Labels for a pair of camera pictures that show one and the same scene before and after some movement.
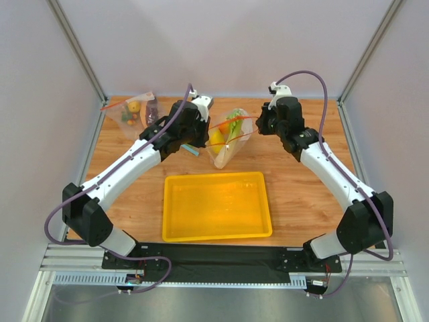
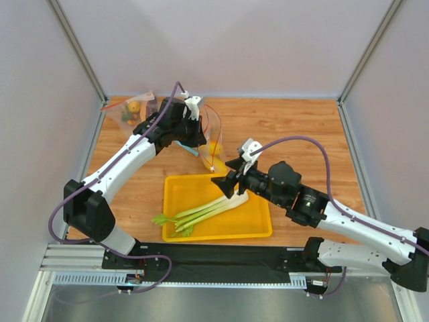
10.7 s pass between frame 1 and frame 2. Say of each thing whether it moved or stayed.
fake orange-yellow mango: moved
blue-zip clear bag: stayed
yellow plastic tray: stayed
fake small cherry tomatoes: stayed
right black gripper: moved
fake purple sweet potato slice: stayed
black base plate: stayed
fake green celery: moved
